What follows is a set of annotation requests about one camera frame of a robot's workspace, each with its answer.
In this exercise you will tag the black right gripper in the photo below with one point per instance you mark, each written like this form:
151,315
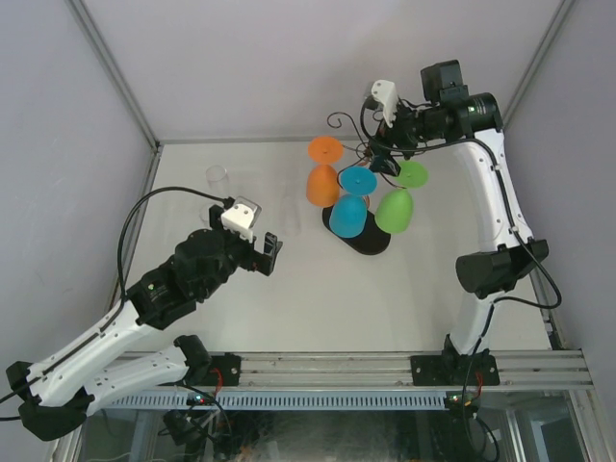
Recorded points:
383,140

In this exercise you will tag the clear upside-down glass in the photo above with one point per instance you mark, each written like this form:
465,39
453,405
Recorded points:
289,214

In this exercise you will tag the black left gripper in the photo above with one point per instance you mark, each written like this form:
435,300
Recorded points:
254,260

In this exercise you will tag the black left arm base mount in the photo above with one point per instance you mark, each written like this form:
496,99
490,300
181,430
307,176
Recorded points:
219,370

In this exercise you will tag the blue plastic wine glass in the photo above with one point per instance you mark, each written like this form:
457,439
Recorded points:
349,214

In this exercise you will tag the clear champagne flute back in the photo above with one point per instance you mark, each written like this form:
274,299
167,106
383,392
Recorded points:
217,179

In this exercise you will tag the orange plastic wine glass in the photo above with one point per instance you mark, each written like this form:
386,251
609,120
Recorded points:
322,188

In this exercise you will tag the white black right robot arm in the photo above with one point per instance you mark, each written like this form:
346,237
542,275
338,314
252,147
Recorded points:
470,124

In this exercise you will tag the green plastic wine glass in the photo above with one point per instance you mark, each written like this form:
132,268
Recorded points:
395,210

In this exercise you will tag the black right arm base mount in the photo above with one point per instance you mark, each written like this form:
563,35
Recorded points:
437,370

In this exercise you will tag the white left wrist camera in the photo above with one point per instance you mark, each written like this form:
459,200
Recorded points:
241,217

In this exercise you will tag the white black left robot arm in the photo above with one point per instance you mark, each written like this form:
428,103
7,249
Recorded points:
61,391

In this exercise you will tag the aluminium front frame rail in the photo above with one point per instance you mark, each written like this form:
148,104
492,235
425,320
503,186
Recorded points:
525,370

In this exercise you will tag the blue slotted cable duct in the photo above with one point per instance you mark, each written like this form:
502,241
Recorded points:
286,400

